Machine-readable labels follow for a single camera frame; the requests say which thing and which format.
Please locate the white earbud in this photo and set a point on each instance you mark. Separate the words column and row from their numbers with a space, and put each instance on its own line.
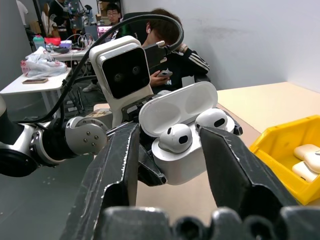
column 208, row 118
column 172, row 136

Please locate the black office chair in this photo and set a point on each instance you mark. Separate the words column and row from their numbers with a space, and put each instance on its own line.
column 133, row 25

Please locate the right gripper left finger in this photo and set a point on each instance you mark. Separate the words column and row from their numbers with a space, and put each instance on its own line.
column 112, row 175

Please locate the seated person in black jacket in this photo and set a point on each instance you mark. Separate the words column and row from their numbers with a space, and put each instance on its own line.
column 185, row 65

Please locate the red container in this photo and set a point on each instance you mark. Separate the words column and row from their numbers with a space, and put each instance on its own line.
column 52, row 41

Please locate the teal water bottle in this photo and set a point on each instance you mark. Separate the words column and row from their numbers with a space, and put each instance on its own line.
column 38, row 42

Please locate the person with glasses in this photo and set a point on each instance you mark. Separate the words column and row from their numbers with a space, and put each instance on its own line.
column 113, row 13

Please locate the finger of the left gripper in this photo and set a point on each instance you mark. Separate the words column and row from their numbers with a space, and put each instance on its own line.
column 236, row 126
column 151, row 172

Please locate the white sneaker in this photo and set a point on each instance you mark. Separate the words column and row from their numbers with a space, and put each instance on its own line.
column 91, row 87

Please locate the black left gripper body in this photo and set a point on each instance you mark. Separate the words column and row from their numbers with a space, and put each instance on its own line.
column 131, row 112

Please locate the standing person in dark clothes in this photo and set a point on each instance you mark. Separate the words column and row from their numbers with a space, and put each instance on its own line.
column 58, row 15

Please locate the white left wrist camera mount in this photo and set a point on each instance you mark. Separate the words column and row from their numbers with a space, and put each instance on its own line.
column 110, row 100

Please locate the white side table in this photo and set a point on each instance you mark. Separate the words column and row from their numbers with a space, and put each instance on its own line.
column 37, row 88

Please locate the yellow plastic bin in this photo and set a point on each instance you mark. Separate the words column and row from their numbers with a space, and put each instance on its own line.
column 275, row 160

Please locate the grey smartphone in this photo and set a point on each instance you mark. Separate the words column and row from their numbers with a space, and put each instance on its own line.
column 163, row 73

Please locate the person in white clothes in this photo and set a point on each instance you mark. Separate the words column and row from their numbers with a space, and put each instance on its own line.
column 22, row 11

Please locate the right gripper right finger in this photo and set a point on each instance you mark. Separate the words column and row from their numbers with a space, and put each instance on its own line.
column 237, row 175

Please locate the white plastic bag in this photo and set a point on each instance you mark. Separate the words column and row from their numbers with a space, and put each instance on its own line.
column 42, row 65

